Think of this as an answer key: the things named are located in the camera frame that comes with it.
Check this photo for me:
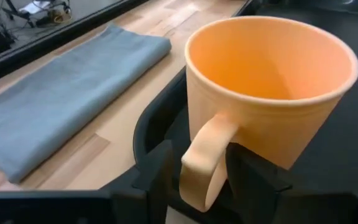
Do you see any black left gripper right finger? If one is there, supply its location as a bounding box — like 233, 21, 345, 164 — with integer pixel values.
226, 142, 332, 224

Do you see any black aluminium table frame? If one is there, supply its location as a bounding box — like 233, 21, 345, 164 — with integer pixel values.
0, 0, 149, 88

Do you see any black floor stand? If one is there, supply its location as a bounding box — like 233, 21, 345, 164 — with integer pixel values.
1, 0, 73, 29

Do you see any yellow cable coil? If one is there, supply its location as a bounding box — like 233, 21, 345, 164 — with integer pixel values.
53, 9, 73, 24

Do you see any black serving tray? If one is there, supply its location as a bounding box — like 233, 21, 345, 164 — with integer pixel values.
132, 0, 358, 224

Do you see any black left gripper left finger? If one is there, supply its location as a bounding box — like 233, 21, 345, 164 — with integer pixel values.
101, 139, 175, 224

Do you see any blue-grey cloth napkin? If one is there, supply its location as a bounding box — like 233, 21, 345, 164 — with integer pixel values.
0, 24, 172, 184

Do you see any beige ceramic mug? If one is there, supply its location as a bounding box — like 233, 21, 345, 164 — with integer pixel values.
178, 15, 358, 213

